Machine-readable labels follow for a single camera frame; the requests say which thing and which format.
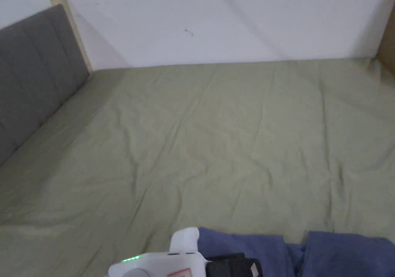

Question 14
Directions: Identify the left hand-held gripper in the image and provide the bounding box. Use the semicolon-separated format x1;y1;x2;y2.
108;226;263;277

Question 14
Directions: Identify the grey padded headboard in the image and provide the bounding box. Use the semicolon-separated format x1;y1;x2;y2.
0;0;94;166

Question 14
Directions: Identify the bed with pale green sheet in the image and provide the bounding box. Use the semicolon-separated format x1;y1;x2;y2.
0;57;395;277

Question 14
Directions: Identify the blue garment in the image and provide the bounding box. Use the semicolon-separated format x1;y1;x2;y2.
197;226;395;277

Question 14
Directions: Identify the wooden footboard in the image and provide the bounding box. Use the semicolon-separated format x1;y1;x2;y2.
375;10;395;71

